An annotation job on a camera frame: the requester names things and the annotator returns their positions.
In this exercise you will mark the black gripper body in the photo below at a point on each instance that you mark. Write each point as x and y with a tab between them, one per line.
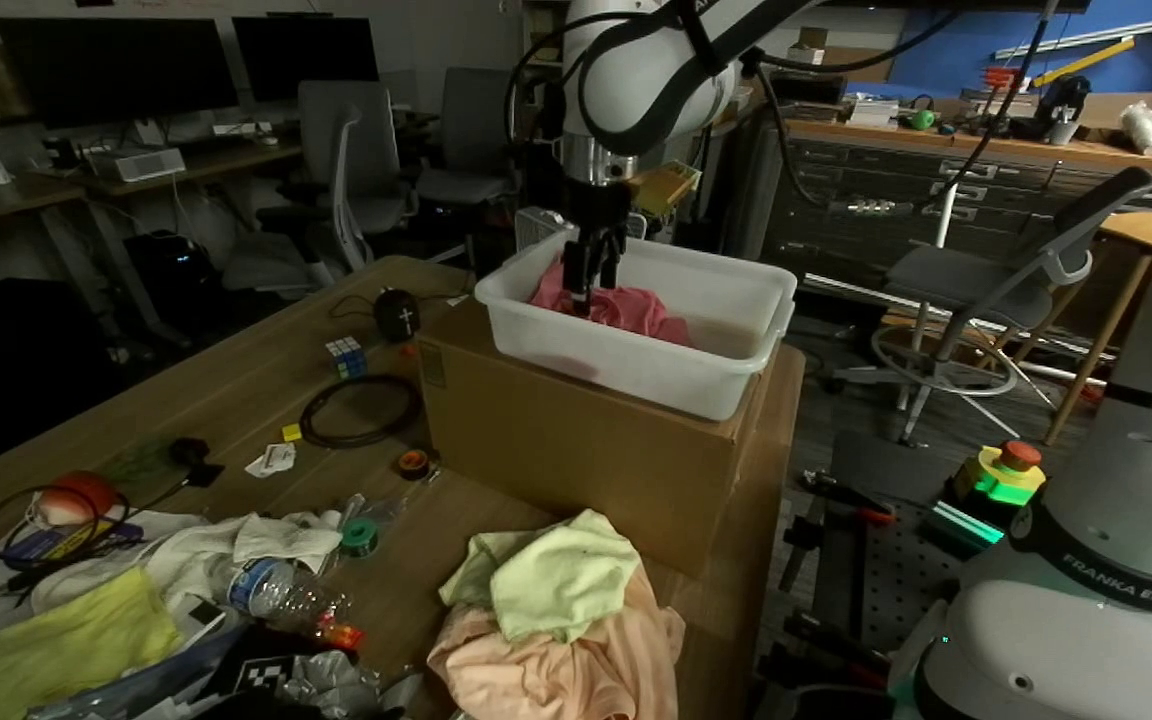
597	213

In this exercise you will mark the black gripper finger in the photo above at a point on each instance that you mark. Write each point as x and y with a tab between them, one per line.
614	264
578	272

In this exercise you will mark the pink cloth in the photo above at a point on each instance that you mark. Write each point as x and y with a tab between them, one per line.
636	312

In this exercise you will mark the light green cloth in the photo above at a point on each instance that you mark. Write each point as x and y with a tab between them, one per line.
558	582

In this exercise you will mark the peach cloth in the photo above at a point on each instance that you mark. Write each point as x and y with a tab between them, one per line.
563	682

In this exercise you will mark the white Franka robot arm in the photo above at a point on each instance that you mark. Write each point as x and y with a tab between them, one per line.
641	81

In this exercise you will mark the brown cardboard box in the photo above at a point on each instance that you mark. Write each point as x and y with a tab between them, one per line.
563	453

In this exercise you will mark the white plastic bin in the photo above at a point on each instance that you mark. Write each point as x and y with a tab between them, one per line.
723	322

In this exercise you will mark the black ball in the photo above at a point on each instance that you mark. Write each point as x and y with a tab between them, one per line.
397	312

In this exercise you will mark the Rubik's cube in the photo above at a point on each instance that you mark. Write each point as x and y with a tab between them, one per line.
344	355

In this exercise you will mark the small orange black disc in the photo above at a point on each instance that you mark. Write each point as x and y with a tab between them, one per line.
414	461

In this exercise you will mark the grey mesh office chair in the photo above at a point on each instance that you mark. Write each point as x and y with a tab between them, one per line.
341	147

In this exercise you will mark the black drawer cabinet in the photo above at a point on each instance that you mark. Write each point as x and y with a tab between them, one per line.
870	200

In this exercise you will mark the small yellow cube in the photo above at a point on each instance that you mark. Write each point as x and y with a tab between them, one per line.
288	434

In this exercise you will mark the white crumpled paper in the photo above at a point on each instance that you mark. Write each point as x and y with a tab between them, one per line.
270	461

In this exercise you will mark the grey folding chair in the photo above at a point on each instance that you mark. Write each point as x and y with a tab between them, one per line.
991	272

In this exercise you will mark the white cloth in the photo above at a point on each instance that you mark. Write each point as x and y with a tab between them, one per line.
270	542

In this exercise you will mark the small black object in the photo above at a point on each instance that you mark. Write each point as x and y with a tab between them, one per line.
190	457

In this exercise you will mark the green lit black device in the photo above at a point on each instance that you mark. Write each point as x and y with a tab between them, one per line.
964	527

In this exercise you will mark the clear plastic bottle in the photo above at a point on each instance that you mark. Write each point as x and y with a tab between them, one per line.
270	592

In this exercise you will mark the white flat device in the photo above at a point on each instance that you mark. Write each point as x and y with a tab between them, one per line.
146	163

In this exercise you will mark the red emergency stop button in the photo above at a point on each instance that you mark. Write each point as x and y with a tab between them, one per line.
1011	469

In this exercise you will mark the clear crumpled plastic bag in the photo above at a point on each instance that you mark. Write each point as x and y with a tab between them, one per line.
330	686

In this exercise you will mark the wide black computer monitor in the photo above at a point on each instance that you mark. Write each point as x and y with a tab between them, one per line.
119	66

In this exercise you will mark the yellow black tool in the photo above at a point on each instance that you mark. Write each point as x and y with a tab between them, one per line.
1081	63

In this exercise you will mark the wooden stool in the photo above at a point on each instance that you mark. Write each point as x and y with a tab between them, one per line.
1141	233

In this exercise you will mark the red white round object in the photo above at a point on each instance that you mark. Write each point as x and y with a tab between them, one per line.
78	499

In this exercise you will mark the long wooden desk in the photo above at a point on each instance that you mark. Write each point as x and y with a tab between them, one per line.
19	200

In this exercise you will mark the yellow green cloth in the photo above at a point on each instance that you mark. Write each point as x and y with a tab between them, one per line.
56	653

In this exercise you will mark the yellow orange wrist camera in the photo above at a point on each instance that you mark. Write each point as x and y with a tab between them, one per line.
667	190

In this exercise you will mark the aluminium rail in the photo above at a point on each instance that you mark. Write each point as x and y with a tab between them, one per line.
1109	33

